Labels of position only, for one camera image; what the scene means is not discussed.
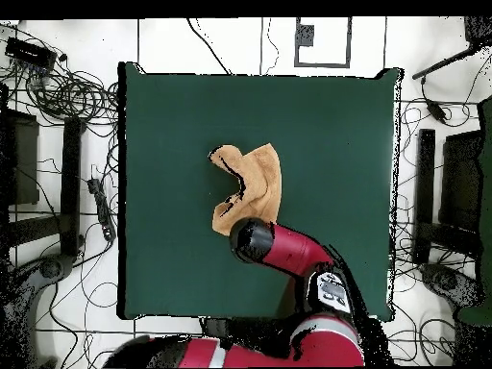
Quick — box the orange terry towel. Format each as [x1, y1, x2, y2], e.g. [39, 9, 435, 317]
[208, 142, 283, 236]

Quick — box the dark flat panel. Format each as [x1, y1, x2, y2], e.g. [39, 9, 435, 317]
[0, 108, 40, 206]
[439, 130, 483, 234]

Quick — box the dark green table cloth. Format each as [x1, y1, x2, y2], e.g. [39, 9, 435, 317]
[117, 61, 403, 320]

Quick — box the black power strip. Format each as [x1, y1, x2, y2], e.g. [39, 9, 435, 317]
[86, 177, 117, 242]

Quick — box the black upright bar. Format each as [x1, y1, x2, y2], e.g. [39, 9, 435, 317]
[60, 115, 84, 258]
[412, 128, 437, 264]

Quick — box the grey caster leg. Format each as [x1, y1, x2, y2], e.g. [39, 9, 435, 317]
[0, 253, 76, 368]
[419, 261, 484, 312]

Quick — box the black power adapter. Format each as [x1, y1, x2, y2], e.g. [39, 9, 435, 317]
[425, 99, 448, 125]

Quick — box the black thin rod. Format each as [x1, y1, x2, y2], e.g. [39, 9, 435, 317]
[411, 45, 481, 81]

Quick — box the black electronics box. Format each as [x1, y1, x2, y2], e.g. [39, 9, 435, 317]
[5, 37, 58, 70]

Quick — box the black speckled box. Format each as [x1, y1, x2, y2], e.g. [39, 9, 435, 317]
[463, 15, 492, 49]

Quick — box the grey square floor frame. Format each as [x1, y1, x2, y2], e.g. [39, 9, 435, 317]
[293, 16, 353, 69]

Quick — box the long black floor cable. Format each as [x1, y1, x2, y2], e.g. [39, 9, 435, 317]
[185, 17, 233, 76]

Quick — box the tangle of black cables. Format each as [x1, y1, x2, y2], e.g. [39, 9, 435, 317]
[0, 57, 120, 128]

